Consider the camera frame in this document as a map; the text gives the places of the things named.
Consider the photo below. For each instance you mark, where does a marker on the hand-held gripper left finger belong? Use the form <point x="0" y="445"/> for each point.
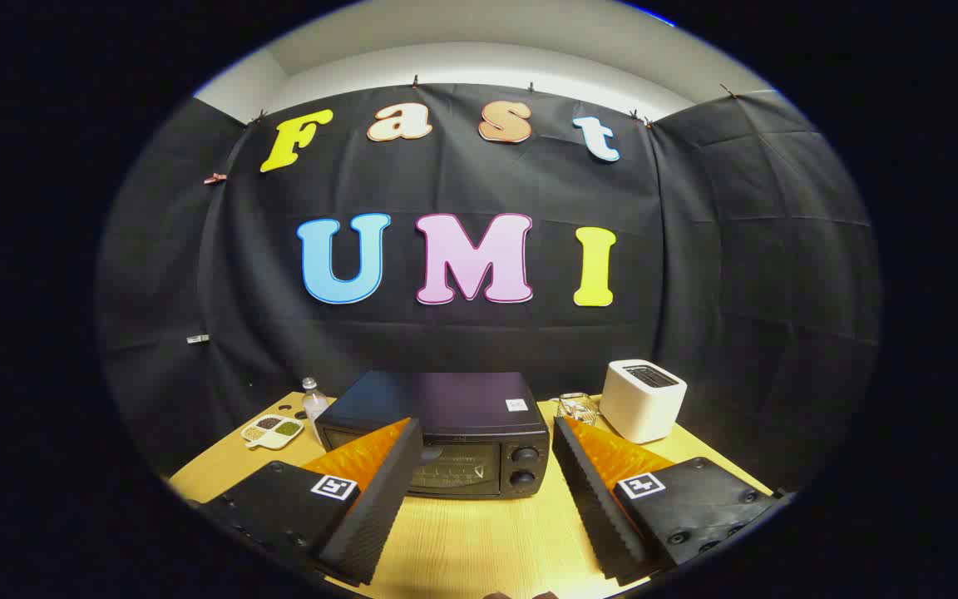
<point x="371" y="516"/>

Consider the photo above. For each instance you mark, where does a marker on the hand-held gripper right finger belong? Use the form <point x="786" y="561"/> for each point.
<point x="599" y="516"/>

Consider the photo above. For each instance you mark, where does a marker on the black toaster oven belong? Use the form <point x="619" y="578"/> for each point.
<point x="462" y="399"/>

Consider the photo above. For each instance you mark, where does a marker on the white bread toaster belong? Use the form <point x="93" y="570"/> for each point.
<point x="637" y="408"/>

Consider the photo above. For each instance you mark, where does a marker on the clear plastic bottle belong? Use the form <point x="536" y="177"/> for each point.
<point x="313" y="403"/>

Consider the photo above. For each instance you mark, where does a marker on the white divided spice dish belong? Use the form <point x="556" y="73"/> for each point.
<point x="273" y="433"/>

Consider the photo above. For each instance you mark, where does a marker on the black backdrop cloth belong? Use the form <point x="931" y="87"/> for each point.
<point x="529" y="183"/>

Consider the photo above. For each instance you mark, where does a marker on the pink clip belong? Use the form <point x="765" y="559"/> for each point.
<point x="214" y="178"/>

